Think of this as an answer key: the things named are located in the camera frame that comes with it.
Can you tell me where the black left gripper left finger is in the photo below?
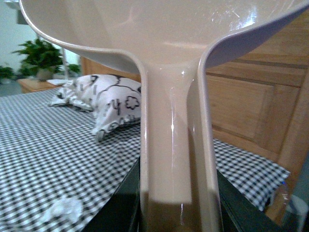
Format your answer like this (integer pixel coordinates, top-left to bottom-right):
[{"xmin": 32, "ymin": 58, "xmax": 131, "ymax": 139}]
[{"xmin": 84, "ymin": 159, "xmax": 140, "ymax": 232}]

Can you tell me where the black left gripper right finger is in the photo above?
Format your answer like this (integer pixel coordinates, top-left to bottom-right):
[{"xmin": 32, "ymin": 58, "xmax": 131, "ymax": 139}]
[{"xmin": 217, "ymin": 171, "xmax": 286, "ymax": 232}]

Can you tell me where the beige plastic dustpan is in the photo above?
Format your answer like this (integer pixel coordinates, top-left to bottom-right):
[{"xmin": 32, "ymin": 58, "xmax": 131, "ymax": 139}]
[{"xmin": 20, "ymin": 0, "xmax": 309, "ymax": 232}]

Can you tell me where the crumpled white paper ball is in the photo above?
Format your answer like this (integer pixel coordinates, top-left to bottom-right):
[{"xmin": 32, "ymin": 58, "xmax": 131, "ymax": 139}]
[{"xmin": 40, "ymin": 198, "xmax": 83, "ymax": 224}]

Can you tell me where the black white gingham bedsheet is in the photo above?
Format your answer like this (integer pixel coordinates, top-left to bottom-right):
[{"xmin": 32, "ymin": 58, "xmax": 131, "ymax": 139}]
[{"xmin": 0, "ymin": 88, "xmax": 292, "ymax": 232}]

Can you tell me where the white patterned pillow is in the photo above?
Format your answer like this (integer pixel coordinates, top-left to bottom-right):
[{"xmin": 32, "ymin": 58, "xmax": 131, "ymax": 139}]
[{"xmin": 49, "ymin": 74, "xmax": 141, "ymax": 142}]

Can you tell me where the wooden bed headboard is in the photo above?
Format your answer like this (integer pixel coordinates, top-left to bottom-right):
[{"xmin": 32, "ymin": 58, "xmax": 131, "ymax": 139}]
[{"xmin": 81, "ymin": 9, "xmax": 309, "ymax": 223}]

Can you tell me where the far wooden nightstand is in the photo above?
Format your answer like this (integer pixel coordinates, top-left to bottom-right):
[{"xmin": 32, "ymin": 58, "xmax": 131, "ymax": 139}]
[{"xmin": 17, "ymin": 79, "xmax": 58, "ymax": 93}]

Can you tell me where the green potted plant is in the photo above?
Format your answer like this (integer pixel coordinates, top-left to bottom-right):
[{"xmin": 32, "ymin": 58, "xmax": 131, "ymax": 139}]
[{"xmin": 13, "ymin": 38, "xmax": 63, "ymax": 81}]

